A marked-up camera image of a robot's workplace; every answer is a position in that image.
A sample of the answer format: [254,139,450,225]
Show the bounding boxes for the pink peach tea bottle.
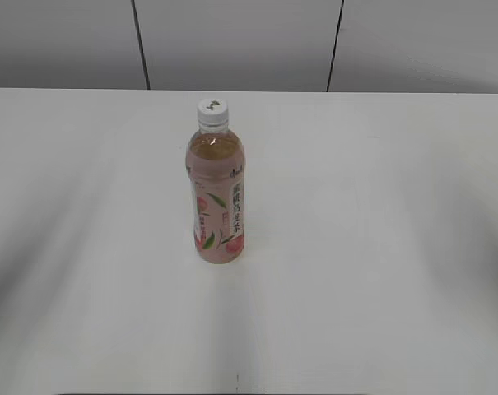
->
[185,121,245,264]

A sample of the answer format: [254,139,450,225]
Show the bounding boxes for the white bottle cap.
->
[197,98,229,127]

